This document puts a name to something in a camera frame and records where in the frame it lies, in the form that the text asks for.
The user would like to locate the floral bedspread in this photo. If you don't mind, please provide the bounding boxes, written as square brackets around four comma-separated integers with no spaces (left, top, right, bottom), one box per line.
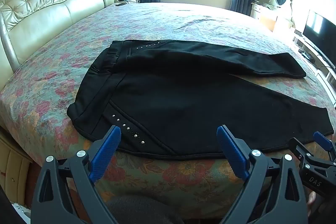
[0,2,336,220]

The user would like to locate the person's right hand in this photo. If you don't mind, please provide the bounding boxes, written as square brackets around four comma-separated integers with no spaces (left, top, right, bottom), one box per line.
[307,192,321,217]

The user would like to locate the black pants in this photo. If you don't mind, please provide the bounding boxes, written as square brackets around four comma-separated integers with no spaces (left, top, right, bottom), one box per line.
[67,40,334,161]

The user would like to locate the wooden nightstand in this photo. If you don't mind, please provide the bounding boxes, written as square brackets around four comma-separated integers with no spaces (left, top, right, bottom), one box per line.
[0,127,32,210]

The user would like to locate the white television stand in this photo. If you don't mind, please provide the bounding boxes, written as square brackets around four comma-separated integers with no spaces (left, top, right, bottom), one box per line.
[292,30,336,107]

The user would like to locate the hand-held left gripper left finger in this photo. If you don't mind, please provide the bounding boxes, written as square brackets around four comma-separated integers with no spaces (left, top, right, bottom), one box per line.
[31,125,122,224]

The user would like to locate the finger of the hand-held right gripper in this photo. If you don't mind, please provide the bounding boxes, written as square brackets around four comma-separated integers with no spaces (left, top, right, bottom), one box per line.
[289,137,314,163]
[313,131,336,161]

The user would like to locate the black television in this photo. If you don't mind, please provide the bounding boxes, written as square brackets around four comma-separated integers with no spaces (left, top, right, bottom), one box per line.
[303,10,336,70]

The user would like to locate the white dressing table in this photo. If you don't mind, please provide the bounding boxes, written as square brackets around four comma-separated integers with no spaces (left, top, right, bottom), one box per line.
[250,1,293,31]

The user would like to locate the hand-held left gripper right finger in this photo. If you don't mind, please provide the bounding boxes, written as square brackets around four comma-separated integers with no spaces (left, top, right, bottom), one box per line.
[216,125,308,224]

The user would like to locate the cream tufted leather headboard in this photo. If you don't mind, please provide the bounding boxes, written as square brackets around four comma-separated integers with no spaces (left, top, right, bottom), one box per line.
[0,0,116,88]

